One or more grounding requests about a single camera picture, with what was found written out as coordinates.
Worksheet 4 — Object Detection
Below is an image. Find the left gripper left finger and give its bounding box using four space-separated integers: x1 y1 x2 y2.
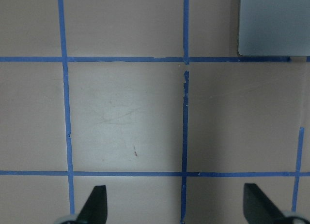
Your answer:
75 185 108 224

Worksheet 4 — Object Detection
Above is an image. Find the silver laptop notebook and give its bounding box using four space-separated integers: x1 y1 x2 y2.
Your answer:
238 0 310 57

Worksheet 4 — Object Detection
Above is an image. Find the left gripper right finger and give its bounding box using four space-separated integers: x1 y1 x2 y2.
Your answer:
243 183 291 224

